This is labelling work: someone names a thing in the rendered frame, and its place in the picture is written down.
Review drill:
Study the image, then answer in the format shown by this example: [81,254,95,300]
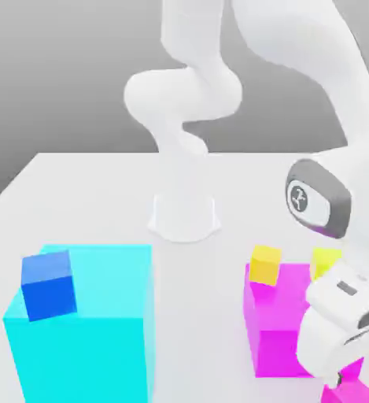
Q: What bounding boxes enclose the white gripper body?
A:
[296,305,369,379]

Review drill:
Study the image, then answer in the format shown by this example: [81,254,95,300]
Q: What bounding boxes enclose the small magenta cube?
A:
[320,357,369,403]

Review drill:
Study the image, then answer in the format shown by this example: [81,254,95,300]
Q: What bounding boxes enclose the small yellow cube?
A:
[309,247,343,283]

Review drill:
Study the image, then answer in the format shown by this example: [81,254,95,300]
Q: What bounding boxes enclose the small orange cube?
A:
[249,245,282,287]

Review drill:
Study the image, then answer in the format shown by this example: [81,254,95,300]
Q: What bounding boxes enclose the small blue cube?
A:
[20,250,79,323]

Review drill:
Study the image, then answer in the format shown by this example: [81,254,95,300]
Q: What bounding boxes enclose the large magenta box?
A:
[242,262,365,379]

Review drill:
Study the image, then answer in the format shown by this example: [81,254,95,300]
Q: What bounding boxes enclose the large cyan box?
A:
[2,243,157,403]

